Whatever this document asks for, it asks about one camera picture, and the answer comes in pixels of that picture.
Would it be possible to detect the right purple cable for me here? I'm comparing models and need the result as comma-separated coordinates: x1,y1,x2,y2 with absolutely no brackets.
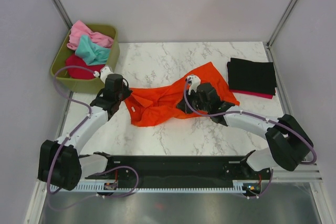
183,77,318,166

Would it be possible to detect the teal t shirt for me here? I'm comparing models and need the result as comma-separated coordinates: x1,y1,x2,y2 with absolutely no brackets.
75,35,111,66

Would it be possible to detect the white slotted cable duct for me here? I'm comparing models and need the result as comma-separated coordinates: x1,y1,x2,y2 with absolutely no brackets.
49,179,263,194

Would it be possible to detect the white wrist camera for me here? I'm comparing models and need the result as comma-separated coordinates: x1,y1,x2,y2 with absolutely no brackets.
185,74,201,95
93,66,113,80

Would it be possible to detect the folded magenta t shirt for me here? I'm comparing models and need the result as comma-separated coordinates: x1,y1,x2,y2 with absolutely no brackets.
229,89,276,99

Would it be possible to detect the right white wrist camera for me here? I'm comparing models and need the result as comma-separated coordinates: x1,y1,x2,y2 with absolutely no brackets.
185,74,201,95

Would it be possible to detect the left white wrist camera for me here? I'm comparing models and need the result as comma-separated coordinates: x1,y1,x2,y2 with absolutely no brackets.
93,66,113,80

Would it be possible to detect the olive green plastic bin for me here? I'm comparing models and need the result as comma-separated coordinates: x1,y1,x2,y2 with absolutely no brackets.
50,24,120,94

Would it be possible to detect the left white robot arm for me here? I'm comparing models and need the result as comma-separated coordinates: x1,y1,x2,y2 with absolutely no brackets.
38,73,132,194

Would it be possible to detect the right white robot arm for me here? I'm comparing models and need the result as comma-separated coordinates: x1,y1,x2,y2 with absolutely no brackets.
176,76,317,179

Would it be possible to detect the pink t shirt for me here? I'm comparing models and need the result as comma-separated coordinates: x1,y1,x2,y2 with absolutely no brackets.
67,20,114,50

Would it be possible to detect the orange t shirt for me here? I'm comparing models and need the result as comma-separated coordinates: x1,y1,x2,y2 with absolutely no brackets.
124,62,240,127

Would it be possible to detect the red t shirt in bin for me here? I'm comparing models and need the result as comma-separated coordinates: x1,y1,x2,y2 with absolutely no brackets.
65,54,105,80

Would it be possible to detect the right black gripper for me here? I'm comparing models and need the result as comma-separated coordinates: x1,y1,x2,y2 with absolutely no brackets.
176,88,210,114

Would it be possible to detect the folded black t shirt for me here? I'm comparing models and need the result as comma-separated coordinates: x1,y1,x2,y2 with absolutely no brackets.
227,58,277,97

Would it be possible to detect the right aluminium frame post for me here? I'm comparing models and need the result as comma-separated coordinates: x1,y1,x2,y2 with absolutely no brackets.
265,0,299,50

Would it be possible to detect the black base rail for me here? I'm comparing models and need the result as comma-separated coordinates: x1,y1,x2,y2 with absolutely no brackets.
91,156,270,189

